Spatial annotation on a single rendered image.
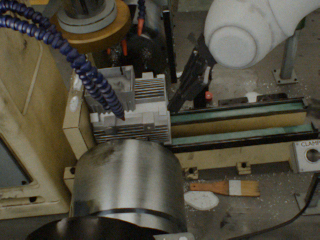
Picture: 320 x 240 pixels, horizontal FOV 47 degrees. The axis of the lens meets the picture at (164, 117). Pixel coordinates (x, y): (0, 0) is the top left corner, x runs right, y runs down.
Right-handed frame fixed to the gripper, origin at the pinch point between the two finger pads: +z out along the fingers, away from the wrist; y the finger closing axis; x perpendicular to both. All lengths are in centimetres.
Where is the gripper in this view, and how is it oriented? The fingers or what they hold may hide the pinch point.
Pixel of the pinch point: (177, 101)
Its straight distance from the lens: 92.4
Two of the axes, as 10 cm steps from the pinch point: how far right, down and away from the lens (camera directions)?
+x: 9.1, 2.4, 3.3
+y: 0.5, 7.4, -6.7
